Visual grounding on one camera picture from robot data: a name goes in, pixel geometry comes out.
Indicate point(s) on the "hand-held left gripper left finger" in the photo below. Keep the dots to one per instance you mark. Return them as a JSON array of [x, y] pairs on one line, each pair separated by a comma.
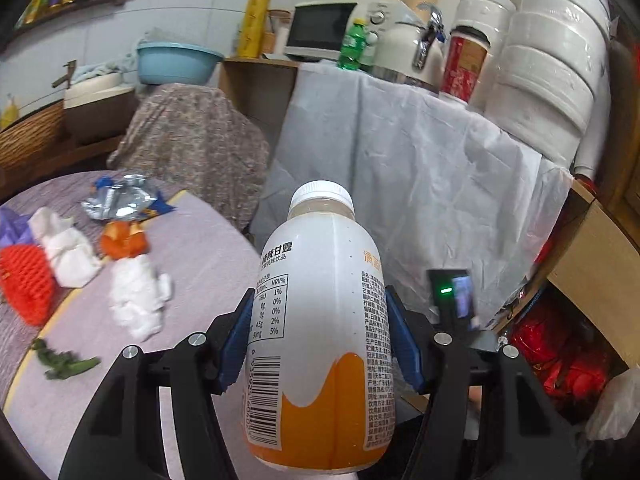
[[235, 345]]

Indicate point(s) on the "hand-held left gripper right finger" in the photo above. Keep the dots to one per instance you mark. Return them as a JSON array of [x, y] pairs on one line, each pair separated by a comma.
[[405, 345]]

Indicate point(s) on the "white and orange drink bottle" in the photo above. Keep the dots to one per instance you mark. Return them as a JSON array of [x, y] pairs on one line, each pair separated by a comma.
[[320, 285]]

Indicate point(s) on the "white tissue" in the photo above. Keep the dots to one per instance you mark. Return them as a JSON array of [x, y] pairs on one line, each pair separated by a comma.
[[65, 250], [135, 295]]

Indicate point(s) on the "orange wrapper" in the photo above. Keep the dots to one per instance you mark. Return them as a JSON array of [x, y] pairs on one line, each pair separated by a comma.
[[120, 242]]

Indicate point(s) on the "blue and yellow wrapper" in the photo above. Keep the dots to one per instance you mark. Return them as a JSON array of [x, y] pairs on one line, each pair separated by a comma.
[[161, 206]]

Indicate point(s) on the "green vegetable scrap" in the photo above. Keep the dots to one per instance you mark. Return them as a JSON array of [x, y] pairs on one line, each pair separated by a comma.
[[62, 362]]

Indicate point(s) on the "silver foil packet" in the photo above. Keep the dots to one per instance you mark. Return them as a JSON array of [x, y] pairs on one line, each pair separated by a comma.
[[120, 200]]

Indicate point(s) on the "red foam fruit net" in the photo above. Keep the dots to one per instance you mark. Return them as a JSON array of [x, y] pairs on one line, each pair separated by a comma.
[[25, 280]]

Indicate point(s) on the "purple plastic bag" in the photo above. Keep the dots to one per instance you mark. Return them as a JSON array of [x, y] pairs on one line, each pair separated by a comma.
[[12, 227]]

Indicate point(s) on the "round table with purple cloth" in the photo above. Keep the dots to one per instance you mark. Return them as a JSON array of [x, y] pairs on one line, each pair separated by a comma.
[[190, 270]]

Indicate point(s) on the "red plastic bags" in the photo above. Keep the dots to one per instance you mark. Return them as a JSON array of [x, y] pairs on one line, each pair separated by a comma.
[[560, 345]]

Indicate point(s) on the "white draped cloth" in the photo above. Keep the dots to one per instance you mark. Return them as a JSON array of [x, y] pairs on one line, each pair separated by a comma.
[[400, 160]]

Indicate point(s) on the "white plastic bag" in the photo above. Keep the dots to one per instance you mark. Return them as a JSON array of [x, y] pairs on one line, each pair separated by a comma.
[[615, 405]]

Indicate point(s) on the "floral patterned cloth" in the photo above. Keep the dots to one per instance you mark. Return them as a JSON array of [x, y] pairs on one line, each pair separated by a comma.
[[190, 135]]

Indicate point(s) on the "red paper cup stack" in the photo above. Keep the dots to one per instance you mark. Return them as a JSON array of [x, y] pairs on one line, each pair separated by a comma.
[[462, 70]]

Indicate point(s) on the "dark wooden counter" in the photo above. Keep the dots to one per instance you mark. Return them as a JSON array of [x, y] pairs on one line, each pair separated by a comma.
[[50, 170]]

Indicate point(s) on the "white thermos jug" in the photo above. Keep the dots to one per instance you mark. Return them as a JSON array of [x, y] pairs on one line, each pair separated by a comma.
[[395, 55]]

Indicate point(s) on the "wooden cabinet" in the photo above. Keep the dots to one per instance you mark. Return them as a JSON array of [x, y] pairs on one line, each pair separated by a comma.
[[250, 85]]

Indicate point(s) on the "stack of white foam bowls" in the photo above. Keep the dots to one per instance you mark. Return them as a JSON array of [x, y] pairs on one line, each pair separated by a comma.
[[550, 50]]

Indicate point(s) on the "green soda bottle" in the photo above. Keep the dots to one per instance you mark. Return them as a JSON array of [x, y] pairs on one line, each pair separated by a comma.
[[352, 47]]

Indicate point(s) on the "light blue plastic basin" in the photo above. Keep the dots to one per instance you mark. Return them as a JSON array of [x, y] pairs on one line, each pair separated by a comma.
[[175, 62]]

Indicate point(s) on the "wicker basket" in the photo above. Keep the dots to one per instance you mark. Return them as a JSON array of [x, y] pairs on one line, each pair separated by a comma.
[[30, 135]]

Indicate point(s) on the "white microwave oven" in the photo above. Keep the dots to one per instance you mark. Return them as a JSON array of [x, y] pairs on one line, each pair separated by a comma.
[[320, 25]]

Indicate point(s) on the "glass jar with wooden lid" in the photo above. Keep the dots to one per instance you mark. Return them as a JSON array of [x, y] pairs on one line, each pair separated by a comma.
[[280, 32]]

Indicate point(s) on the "yellow film roll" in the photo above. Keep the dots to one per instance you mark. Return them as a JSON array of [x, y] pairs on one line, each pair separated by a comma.
[[255, 25]]

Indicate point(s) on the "bamboo style faucet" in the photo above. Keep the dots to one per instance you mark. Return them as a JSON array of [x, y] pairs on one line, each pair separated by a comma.
[[65, 72]]

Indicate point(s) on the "yellow soap bottle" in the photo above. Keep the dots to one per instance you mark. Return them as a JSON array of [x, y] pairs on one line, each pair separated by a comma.
[[9, 112]]

